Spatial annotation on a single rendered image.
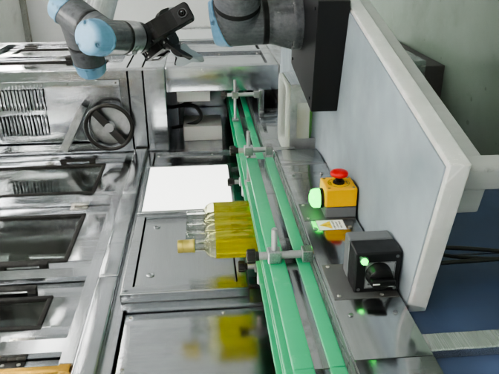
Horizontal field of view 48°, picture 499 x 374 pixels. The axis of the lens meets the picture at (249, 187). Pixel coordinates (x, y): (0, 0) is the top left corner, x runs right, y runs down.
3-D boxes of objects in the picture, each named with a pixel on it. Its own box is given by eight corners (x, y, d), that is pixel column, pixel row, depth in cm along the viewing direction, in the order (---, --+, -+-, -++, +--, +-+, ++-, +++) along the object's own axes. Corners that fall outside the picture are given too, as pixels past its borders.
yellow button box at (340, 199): (350, 203, 131) (318, 205, 130) (352, 174, 128) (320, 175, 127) (357, 217, 124) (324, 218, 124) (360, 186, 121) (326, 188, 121)
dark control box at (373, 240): (386, 266, 106) (342, 268, 105) (390, 229, 102) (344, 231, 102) (400, 292, 98) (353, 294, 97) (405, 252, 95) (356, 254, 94)
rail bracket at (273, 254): (311, 254, 114) (245, 257, 113) (312, 221, 111) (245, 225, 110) (315, 264, 110) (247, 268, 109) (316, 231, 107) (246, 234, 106)
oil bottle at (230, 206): (276, 215, 165) (203, 219, 163) (276, 198, 163) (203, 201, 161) (279, 224, 160) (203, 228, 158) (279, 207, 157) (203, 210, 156)
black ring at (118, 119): (137, 146, 250) (88, 148, 248) (132, 100, 241) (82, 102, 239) (136, 150, 245) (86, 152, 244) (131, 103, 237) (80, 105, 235)
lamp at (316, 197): (319, 202, 128) (307, 202, 128) (321, 184, 127) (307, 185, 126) (324, 211, 124) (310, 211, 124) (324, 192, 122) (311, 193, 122)
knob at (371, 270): (389, 283, 97) (395, 294, 94) (364, 285, 97) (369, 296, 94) (391, 261, 95) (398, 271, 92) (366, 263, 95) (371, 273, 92)
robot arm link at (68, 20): (53, 35, 130) (85, 60, 127) (39, -2, 121) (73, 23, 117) (79, 18, 134) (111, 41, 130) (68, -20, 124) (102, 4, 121)
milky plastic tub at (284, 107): (303, 137, 187) (277, 138, 186) (305, 70, 177) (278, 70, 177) (312, 156, 171) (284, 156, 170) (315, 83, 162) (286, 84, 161)
